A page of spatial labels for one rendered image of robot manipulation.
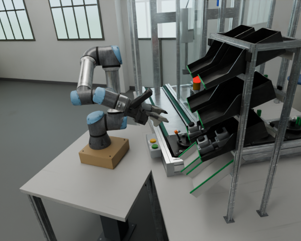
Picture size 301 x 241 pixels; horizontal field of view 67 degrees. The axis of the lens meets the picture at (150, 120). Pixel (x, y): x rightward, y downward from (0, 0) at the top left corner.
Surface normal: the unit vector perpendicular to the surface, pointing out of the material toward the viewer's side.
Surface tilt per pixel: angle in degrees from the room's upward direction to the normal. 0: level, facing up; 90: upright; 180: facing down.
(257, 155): 90
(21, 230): 0
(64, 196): 0
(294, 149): 90
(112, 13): 90
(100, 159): 90
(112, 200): 0
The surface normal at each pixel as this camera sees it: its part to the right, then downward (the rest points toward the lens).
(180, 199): -0.06, -0.89
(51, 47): -0.35, 0.45
